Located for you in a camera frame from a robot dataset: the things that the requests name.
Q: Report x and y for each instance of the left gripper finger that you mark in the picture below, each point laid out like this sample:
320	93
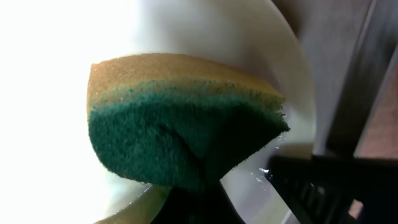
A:
212	206

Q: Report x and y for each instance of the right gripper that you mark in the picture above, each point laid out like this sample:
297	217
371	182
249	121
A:
331	190

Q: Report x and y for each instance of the green yellow sponge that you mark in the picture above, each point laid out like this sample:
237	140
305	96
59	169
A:
178	120

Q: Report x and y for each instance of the white plate top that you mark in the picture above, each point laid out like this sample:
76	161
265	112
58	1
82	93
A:
49	171

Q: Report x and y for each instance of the dark brown serving tray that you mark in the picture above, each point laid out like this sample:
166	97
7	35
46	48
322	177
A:
351	46

